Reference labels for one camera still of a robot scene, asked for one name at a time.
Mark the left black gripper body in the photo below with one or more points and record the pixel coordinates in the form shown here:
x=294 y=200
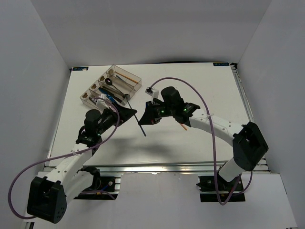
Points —
x=108 y=119

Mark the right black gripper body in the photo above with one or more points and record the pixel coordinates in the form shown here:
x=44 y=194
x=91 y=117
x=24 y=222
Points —
x=161 y=112

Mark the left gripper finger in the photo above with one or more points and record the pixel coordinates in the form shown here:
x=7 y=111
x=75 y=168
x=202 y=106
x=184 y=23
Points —
x=122 y=108
x=126 y=113

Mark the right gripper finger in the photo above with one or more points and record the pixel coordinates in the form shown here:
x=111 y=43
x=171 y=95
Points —
x=147 y=119
x=149 y=109

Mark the grey chopstick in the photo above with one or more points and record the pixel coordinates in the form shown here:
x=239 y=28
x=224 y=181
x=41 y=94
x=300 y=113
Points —
x=137 y=120

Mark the black spoon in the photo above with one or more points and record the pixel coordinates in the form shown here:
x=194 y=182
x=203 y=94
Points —
x=116 y=92
x=110 y=83

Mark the blue knife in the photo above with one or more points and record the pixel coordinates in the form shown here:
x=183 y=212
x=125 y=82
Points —
x=110 y=95

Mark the black knife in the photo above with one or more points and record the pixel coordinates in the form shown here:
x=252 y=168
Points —
x=123 y=101

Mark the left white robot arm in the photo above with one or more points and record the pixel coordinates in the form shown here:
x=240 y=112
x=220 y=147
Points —
x=50 y=195

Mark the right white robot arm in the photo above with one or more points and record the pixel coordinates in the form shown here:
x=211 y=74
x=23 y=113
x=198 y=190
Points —
x=247 y=141

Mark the clear compartment organizer tray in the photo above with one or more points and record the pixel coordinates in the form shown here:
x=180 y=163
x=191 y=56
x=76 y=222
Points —
x=93 y=89

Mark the left blue table sticker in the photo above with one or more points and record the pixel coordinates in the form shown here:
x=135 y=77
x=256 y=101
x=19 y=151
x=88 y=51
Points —
x=83 y=68

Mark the blue table sticker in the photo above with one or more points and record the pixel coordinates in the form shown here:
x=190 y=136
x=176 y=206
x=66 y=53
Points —
x=83 y=68
x=221 y=64

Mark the right blue table sticker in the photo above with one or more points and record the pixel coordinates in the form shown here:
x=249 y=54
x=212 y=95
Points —
x=221 y=64

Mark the white front cover board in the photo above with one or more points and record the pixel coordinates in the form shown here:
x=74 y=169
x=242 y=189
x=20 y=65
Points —
x=172 y=201

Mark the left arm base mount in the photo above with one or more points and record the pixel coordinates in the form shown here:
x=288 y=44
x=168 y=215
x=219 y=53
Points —
x=103 y=187

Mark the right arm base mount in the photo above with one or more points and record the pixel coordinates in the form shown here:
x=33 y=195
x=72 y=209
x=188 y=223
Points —
x=207 y=190

